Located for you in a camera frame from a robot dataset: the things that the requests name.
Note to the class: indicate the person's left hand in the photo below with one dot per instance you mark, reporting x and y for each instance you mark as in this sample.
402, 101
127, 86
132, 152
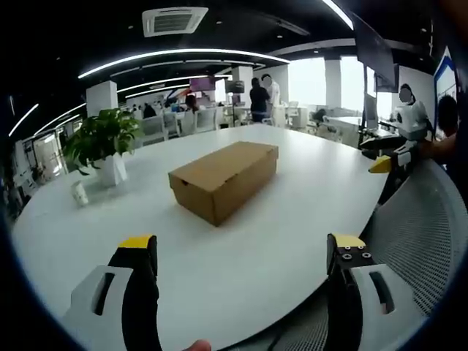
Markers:
196, 345

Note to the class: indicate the grey mesh office chair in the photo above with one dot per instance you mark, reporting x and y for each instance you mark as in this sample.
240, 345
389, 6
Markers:
413, 234

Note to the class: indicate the green potted plant white pot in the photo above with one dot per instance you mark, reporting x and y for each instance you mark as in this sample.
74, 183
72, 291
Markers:
104, 139

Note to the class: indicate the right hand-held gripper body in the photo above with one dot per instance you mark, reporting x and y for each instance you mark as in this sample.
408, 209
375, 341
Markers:
405, 151

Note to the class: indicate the blue and white banner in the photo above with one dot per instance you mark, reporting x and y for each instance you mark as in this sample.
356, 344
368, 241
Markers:
445, 78

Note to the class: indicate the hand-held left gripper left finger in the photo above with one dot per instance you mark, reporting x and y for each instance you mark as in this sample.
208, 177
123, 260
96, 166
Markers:
140, 292

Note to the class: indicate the white paper cup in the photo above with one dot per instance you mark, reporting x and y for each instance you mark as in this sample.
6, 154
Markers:
80, 194

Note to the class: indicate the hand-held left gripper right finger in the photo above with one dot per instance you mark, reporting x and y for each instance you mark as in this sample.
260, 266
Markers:
342, 292

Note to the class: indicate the row of white office chairs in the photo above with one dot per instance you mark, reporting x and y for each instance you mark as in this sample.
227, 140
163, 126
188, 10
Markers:
175, 122

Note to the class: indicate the brown cardboard shoe box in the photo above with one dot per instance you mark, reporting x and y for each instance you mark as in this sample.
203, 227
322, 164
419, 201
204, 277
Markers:
223, 172

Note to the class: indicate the white ceiling air conditioner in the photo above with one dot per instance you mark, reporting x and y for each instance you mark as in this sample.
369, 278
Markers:
174, 22

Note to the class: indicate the black hanging monitor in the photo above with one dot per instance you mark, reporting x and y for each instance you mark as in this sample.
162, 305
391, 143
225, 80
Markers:
376, 55

